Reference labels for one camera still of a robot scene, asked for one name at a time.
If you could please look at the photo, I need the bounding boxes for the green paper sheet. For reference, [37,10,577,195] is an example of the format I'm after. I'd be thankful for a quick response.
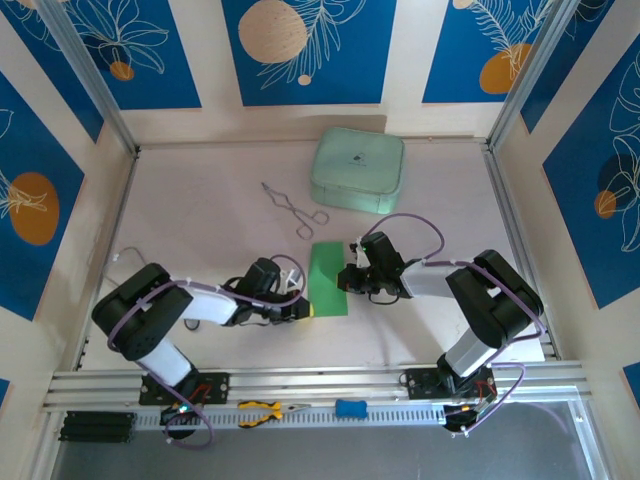
[306,241,350,318]

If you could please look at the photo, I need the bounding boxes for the metal crucible tongs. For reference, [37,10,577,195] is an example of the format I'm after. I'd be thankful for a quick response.
[259,181,330,240]

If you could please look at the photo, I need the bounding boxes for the mint green zip case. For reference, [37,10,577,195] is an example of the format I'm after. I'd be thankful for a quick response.
[307,126,406,216]

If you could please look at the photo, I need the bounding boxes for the blue bone shaped object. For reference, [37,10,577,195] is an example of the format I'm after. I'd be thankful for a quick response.
[334,398,369,420]

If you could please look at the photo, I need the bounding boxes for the black stacked bars block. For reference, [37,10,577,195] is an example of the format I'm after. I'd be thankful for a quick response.
[58,410,137,444]

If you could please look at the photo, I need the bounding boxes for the aluminium mounting rail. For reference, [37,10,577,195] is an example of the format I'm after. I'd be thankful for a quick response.
[42,360,594,415]

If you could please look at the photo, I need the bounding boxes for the yellow handled pliers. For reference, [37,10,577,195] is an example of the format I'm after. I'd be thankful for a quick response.
[237,399,312,429]

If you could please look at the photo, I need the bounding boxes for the slotted grey cable duct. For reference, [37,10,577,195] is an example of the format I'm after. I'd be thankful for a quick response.
[134,402,449,431]

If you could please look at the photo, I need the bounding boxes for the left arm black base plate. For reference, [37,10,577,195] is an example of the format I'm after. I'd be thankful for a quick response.
[138,372,231,406]

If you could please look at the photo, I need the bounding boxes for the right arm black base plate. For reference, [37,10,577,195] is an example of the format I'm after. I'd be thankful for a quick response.
[399,367,496,401]

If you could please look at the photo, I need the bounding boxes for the thin white wire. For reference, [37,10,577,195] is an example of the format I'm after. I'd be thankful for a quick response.
[102,245,149,291]

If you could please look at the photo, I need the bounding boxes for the aluminium table side rail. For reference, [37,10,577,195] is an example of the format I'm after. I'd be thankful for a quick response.
[74,149,139,371]
[482,142,559,361]

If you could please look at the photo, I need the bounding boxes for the aluminium frame post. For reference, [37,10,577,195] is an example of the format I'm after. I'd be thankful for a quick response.
[37,0,139,154]
[487,0,616,151]

